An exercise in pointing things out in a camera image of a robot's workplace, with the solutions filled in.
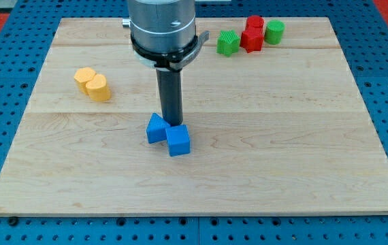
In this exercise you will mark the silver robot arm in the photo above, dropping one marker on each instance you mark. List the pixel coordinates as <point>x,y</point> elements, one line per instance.
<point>164,33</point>

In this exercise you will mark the yellow heart block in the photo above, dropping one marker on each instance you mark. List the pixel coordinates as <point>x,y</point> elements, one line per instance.
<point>98,89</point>

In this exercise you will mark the blue cube block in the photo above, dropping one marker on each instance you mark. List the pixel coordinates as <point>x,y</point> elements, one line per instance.
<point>178,140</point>

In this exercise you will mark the blue triangle block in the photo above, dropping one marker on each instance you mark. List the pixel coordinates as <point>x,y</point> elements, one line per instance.
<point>156,129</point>

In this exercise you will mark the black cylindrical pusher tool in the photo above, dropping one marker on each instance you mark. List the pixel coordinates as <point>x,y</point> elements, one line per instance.
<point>170,92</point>

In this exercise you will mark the green star block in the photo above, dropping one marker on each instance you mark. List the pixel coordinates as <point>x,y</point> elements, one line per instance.
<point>228,42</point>

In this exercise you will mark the wooden board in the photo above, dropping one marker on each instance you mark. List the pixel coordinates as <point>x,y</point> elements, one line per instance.
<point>279,132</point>

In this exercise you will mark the red star block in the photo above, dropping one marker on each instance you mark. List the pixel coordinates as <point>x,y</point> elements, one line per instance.
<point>252,39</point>

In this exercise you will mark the red cylinder block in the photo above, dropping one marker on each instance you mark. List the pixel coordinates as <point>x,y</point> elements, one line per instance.
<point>254,22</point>

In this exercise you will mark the yellow hexagon block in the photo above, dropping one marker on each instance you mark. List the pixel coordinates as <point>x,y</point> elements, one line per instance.
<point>82,76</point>

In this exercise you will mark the green cylinder block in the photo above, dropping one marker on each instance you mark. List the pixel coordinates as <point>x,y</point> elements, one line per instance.
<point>274,32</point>

